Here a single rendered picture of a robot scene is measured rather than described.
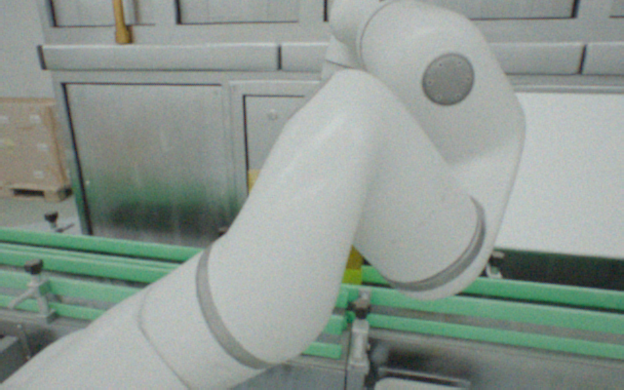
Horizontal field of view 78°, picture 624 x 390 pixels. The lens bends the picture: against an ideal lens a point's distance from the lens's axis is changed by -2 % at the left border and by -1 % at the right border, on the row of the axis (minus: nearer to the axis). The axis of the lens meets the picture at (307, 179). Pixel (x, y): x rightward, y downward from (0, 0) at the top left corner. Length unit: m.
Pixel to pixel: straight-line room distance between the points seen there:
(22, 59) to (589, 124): 5.32
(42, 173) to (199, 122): 3.74
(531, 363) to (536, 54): 0.54
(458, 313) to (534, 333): 0.13
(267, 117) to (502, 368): 0.64
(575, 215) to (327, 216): 0.77
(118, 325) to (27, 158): 4.44
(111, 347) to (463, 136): 0.27
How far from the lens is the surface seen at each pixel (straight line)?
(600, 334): 0.85
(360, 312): 0.63
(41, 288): 0.90
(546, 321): 0.81
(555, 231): 0.92
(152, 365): 0.25
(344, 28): 0.55
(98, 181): 1.14
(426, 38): 0.30
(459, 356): 0.81
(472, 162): 0.33
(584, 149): 0.88
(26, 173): 4.75
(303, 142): 0.19
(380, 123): 0.21
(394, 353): 0.80
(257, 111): 0.85
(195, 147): 0.96
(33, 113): 4.47
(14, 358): 1.02
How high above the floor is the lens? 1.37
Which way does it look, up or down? 18 degrees down
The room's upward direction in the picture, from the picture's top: straight up
